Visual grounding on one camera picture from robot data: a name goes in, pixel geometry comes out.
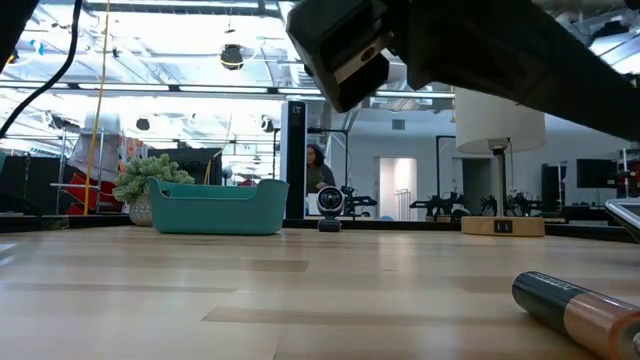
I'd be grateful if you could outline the black cabinet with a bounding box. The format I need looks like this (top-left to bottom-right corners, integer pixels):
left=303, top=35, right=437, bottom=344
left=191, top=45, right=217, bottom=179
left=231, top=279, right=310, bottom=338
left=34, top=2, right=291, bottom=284
left=540, top=162, right=569, bottom=214

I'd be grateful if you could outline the red tool chest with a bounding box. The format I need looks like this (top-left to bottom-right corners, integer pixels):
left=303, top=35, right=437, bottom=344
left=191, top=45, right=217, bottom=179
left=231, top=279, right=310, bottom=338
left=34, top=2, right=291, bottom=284
left=64, top=172, right=124, bottom=216

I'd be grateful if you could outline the copper black AA battery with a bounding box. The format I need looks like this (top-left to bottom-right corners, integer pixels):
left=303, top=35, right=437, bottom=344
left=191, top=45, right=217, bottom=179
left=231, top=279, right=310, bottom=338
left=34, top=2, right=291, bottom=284
left=511, top=270, right=640, bottom=360

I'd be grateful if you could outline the teal plastic bin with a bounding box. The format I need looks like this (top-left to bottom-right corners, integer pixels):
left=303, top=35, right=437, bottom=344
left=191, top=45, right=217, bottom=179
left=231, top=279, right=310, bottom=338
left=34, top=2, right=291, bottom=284
left=148, top=176, right=291, bottom=237

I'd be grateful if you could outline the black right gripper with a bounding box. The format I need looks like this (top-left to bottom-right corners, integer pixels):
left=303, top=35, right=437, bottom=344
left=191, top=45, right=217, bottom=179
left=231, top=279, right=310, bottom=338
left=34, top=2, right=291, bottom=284
left=285, top=0, right=526, bottom=114

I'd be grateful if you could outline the white ceiling light strip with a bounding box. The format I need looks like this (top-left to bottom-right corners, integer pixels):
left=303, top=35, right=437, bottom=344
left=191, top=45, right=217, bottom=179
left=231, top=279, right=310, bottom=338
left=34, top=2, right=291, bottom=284
left=77, top=83, right=171, bottom=93
left=177, top=84, right=271, bottom=95

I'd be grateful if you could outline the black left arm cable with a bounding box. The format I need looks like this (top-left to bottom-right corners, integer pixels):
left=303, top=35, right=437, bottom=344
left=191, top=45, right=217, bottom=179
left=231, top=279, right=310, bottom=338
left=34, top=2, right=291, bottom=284
left=0, top=0, right=84, bottom=140

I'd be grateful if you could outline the white shade wooden table lamp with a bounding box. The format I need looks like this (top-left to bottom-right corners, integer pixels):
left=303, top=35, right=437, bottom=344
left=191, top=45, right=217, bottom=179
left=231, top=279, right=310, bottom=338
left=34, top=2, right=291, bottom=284
left=454, top=87, right=547, bottom=238

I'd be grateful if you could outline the black overhead camera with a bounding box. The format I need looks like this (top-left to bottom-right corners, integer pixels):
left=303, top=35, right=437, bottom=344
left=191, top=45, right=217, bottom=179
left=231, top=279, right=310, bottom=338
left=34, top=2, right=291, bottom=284
left=218, top=43, right=246, bottom=71

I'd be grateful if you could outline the grey hanging cover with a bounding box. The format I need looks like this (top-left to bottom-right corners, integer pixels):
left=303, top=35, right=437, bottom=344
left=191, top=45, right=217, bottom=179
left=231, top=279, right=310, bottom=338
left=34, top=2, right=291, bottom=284
left=67, top=112, right=124, bottom=184

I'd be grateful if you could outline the black monitor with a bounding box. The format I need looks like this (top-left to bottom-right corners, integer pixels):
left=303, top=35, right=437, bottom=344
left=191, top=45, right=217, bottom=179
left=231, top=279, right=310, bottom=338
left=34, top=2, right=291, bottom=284
left=147, top=147, right=224, bottom=187
left=575, top=158, right=619, bottom=190

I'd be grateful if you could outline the person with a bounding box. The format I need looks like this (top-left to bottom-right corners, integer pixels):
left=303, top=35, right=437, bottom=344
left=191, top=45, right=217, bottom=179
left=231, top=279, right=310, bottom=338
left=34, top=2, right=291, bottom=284
left=305, top=143, right=337, bottom=195

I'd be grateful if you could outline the black silver webcam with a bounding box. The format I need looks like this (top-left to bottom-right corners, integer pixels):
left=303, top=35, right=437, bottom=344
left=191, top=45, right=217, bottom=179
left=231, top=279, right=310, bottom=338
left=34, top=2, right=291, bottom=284
left=316, top=185, right=346, bottom=234

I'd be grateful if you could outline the white black building column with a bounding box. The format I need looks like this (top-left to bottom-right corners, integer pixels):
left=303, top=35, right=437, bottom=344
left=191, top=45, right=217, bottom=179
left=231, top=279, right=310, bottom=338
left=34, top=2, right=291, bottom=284
left=279, top=99, right=308, bottom=221

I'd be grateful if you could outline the green plant in white pot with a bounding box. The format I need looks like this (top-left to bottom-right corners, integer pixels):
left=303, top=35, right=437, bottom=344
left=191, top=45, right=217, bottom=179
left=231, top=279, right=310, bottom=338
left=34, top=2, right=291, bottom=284
left=112, top=153, right=196, bottom=228

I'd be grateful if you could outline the yellow hanging strap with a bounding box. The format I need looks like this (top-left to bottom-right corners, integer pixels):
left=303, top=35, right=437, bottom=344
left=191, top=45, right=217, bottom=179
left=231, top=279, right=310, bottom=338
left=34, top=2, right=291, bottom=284
left=82, top=0, right=112, bottom=216

